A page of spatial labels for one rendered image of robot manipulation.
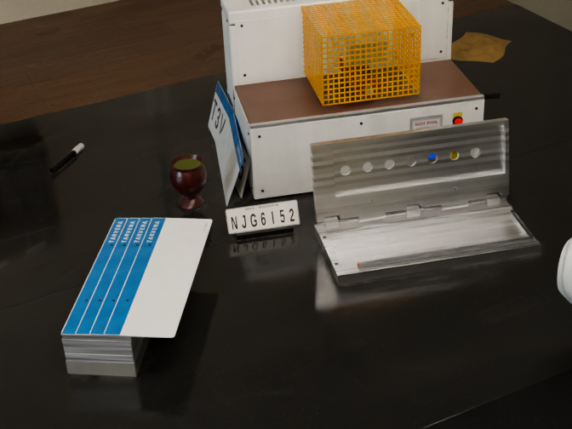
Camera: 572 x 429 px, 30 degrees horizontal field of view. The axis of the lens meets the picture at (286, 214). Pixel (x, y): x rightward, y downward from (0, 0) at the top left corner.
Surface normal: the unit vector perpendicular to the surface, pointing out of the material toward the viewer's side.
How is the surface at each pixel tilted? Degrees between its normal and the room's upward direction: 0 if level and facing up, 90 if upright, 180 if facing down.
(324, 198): 79
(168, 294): 0
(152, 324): 0
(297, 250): 0
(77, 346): 90
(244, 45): 90
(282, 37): 90
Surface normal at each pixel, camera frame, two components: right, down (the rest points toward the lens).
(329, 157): 0.19, 0.33
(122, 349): -0.11, 0.52
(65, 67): -0.04, -0.85
